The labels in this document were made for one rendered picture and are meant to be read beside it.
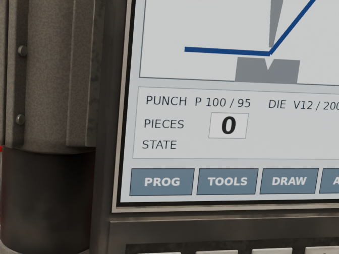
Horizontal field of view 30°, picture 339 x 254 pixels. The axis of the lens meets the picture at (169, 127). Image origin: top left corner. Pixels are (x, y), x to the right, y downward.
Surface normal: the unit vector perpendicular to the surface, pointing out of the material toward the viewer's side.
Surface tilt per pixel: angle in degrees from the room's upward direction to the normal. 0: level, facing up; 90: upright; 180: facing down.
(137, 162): 90
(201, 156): 90
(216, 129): 90
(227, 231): 90
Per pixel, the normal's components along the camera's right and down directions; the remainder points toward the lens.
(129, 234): 0.26, 0.27
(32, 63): -0.18, 0.23
